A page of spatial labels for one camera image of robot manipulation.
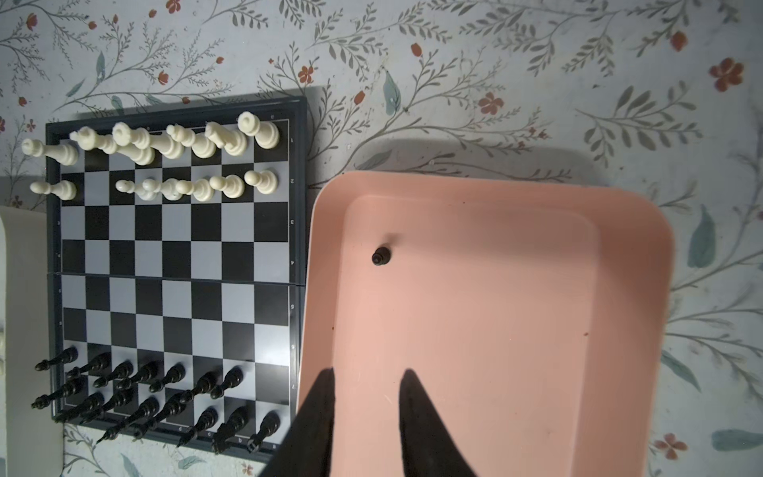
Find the black white chess board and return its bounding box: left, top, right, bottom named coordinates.
left=46, top=97, right=307, bottom=462

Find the white plastic tray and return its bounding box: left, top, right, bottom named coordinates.
left=1, top=207, right=64, bottom=476

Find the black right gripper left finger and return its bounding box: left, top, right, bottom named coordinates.
left=261, top=368, right=336, bottom=476

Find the black chess pawn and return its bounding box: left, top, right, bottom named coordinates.
left=372, top=246, right=391, bottom=266
left=210, top=367, right=244, bottom=399

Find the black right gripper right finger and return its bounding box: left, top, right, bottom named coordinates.
left=399, top=369, right=475, bottom=476

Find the black chess pawn in tray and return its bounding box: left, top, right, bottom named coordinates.
left=372, top=246, right=391, bottom=266

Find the pink plastic tray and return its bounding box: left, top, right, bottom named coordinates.
left=299, top=172, right=674, bottom=476

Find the white pawn on board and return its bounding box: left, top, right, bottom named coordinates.
left=30, top=180, right=77, bottom=201

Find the white rook on board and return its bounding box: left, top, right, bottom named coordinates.
left=22, top=138, right=79, bottom=166

